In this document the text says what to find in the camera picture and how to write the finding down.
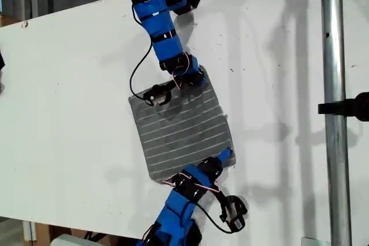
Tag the grey striped towel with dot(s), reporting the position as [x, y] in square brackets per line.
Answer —
[184, 133]

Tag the black clamp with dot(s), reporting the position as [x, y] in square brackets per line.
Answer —
[346, 107]

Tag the black object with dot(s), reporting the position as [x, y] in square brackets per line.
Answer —
[1, 61]

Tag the black camera box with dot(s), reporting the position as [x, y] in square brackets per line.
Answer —
[235, 212]
[157, 94]

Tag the steel post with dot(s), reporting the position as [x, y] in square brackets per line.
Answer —
[334, 84]

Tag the white table leg bracket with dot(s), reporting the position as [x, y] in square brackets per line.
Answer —
[29, 230]

